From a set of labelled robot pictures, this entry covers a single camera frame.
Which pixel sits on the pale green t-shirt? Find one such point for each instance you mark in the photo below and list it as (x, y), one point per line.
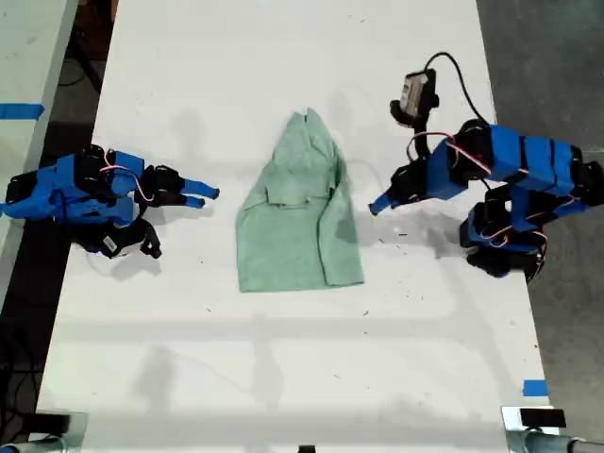
(292, 236)

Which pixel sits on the small blue tape piece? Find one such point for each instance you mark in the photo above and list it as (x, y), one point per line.
(535, 388)

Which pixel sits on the small black clip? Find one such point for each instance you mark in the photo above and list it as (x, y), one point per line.
(307, 449)

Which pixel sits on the long blue tape strip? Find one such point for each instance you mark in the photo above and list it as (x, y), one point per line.
(21, 111)

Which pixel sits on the small black box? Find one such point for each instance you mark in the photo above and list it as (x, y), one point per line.
(542, 418)
(49, 422)

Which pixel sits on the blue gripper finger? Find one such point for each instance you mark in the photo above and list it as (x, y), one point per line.
(192, 201)
(200, 188)
(381, 199)
(386, 207)

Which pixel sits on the white side table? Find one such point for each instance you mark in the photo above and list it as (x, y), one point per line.
(23, 71)

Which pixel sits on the black camera box grey face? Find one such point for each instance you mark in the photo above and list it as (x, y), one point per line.
(415, 96)

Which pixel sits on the black camera box white label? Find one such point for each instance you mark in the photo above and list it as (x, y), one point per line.
(111, 244)

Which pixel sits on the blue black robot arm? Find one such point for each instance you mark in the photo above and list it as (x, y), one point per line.
(71, 189)
(519, 170)

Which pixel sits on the grey metal pipe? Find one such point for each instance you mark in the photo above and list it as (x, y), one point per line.
(557, 443)
(28, 446)

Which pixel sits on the short black camera stalk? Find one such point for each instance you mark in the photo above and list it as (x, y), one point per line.
(152, 240)
(420, 141)

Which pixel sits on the silver metal bracket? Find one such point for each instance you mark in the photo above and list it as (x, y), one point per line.
(510, 424)
(78, 431)

